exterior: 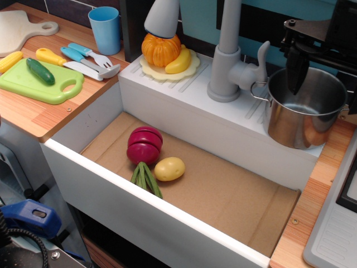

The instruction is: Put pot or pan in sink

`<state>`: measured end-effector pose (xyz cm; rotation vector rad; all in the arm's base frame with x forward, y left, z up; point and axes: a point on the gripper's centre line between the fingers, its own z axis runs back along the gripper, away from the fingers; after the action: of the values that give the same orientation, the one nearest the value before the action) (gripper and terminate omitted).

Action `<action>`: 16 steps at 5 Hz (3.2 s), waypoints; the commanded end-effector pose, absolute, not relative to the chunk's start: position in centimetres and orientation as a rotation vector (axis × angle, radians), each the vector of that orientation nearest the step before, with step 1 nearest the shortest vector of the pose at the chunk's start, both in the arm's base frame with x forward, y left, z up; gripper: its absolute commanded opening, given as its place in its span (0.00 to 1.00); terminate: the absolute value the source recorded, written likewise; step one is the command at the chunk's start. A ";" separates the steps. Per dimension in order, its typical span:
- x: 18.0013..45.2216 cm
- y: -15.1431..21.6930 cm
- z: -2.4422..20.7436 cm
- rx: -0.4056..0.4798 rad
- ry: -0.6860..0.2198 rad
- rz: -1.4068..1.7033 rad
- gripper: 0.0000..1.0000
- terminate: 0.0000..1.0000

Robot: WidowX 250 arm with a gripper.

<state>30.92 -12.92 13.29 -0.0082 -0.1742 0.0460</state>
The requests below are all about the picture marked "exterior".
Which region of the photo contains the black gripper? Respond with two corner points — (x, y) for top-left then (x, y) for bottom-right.
(280, 18), (356, 95)

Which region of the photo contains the stainless steel pot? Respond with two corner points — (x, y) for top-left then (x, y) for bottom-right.
(250, 68), (349, 150)

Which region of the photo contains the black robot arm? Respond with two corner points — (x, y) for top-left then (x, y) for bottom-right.
(281, 1), (356, 95)

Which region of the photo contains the grey toy faucet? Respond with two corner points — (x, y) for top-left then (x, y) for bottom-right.
(143, 0), (271, 103)

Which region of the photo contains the yellow toy banana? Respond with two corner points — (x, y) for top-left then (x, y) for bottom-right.
(165, 45), (191, 74)

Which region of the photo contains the cream scalloped toy plate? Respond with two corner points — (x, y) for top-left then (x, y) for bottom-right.
(139, 49), (200, 81)

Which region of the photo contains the orange toy pumpkin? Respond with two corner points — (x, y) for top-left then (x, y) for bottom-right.
(141, 33), (181, 67)

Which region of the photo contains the brown cardboard sheet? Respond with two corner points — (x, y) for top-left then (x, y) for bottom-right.
(80, 111), (301, 258)

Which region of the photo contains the yellow toy potato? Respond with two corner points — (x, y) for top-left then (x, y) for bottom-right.
(154, 157), (186, 181)

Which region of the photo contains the purple toy beet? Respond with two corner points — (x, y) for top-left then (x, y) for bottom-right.
(126, 126), (163, 198)

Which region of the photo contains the grey toy stove top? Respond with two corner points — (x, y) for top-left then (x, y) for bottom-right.
(303, 134), (356, 267)

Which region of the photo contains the wooden countertop right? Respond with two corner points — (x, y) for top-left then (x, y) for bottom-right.
(269, 119), (356, 268)

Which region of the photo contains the wooden countertop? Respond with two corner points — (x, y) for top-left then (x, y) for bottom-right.
(269, 119), (356, 268)
(1, 2), (118, 142)

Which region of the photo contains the blue plastic cup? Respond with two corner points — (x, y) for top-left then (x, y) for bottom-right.
(88, 6), (121, 55)

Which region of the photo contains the green toy cucumber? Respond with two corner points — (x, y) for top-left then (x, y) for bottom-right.
(26, 58), (55, 85)

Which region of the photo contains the wooden countertop left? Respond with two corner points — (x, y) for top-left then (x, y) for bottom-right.
(1, 2), (118, 142)

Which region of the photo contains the green plastic cutting board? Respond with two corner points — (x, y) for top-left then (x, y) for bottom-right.
(1, 59), (84, 104)

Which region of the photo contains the wooden cutting board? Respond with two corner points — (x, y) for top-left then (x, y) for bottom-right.
(1, 11), (59, 58)

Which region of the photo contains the yellow toy corn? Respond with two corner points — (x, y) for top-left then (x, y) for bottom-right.
(0, 51), (23, 74)

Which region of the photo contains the blue clamp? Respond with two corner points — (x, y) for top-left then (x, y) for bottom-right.
(1, 199), (62, 239)

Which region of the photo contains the blue handled toy spatula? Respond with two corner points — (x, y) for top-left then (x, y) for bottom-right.
(60, 47), (120, 79)

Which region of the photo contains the blue handled toy fork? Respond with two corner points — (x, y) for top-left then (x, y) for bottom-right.
(68, 42), (113, 68)

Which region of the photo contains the yellow handled toy knife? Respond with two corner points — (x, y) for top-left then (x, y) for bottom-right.
(36, 48), (103, 81)

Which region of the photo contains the black braided cable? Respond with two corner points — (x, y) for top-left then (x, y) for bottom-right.
(0, 206), (49, 268)

